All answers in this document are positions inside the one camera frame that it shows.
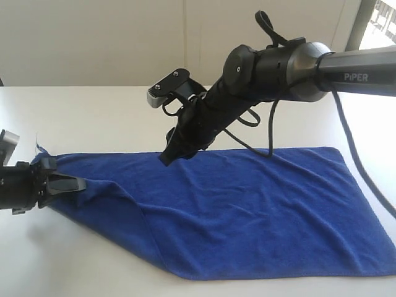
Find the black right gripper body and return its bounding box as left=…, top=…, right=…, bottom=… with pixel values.
left=171, top=90, right=244, bottom=149

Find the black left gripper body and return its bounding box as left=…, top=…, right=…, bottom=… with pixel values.
left=1, top=157, right=57, bottom=215

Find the blue microfiber cloth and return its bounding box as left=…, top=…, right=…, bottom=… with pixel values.
left=52, top=147, right=395, bottom=280

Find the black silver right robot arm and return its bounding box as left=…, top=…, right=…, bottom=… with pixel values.
left=160, top=42, right=395, bottom=165

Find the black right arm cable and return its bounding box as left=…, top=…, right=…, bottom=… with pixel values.
left=160, top=9, right=396, bottom=219

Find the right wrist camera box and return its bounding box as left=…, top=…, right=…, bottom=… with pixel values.
left=147, top=68, right=207, bottom=108

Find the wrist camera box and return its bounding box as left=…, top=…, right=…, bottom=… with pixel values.
left=147, top=68, right=207, bottom=108
left=0, top=129, right=20, bottom=167

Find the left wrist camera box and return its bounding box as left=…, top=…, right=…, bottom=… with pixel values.
left=0, top=129, right=20, bottom=167

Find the dark window frame post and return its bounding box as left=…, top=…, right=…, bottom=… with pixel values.
left=345, top=0, right=376, bottom=51

